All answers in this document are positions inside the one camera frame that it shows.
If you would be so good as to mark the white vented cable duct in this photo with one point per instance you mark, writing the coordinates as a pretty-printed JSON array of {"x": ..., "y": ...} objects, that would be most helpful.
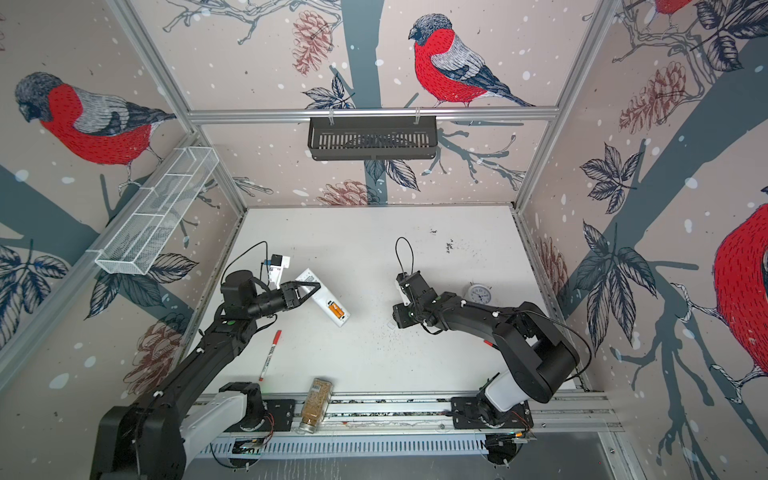
[{"x": 295, "y": 447}]

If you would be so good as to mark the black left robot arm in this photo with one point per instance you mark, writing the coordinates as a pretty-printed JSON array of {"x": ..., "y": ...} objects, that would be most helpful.
[{"x": 156, "y": 437}]

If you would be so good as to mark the black wall basket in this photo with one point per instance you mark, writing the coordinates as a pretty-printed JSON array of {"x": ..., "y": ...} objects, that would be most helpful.
[{"x": 373, "y": 138}]

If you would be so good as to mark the red marker pen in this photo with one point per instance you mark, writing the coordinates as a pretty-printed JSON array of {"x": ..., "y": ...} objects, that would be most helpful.
[{"x": 269, "y": 356}]

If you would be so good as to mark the aluminium frame rail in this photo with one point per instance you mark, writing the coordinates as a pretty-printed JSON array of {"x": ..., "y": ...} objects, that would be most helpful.
[{"x": 270, "y": 116}]

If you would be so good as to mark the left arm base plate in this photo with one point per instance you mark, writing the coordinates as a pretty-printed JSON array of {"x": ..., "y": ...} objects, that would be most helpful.
[{"x": 277, "y": 416}]

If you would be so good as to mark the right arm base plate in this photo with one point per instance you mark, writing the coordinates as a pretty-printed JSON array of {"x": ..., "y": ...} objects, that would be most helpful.
[{"x": 470, "y": 413}]

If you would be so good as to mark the white wire mesh basket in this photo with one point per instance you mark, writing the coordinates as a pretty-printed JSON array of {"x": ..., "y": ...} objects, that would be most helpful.
[{"x": 140, "y": 238}]

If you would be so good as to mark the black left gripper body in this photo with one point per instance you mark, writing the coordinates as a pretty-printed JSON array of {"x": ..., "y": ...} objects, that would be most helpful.
[{"x": 269, "y": 303}]

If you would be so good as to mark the orange AAA battery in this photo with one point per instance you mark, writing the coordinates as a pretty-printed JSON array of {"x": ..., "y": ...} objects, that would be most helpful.
[{"x": 337, "y": 311}]

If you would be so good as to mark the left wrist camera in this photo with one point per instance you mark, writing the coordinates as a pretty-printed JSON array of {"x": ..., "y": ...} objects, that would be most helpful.
[{"x": 276, "y": 266}]

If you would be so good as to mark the small white alarm clock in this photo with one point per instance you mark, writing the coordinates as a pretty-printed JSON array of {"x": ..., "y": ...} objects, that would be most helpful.
[{"x": 479, "y": 293}]

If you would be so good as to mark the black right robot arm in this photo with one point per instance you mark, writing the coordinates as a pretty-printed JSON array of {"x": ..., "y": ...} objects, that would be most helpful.
[{"x": 538, "y": 356}]

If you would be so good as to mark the white remote control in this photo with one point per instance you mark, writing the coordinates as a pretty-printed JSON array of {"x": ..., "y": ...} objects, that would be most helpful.
[{"x": 324, "y": 296}]

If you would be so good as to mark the glass spice jar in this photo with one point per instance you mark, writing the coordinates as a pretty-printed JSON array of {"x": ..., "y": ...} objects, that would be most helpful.
[{"x": 315, "y": 405}]

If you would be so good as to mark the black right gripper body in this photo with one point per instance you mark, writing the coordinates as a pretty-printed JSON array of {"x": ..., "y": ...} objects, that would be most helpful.
[{"x": 409, "y": 312}]

